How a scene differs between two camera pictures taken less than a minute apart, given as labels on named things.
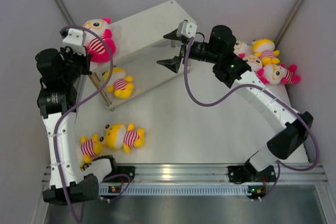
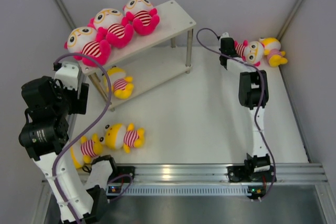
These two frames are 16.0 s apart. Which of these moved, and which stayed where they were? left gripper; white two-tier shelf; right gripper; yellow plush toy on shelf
Moved: left gripper; right gripper
Stayed: white two-tier shelf; yellow plush toy on shelf
